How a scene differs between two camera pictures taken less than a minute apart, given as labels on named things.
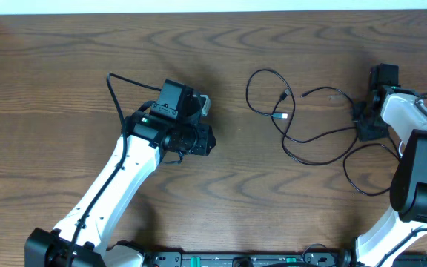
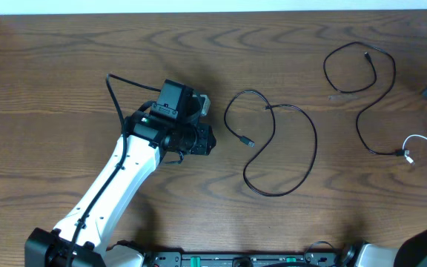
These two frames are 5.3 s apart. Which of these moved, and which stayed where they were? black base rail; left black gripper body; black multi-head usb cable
Moved: black multi-head usb cable
Stayed: black base rail; left black gripper body
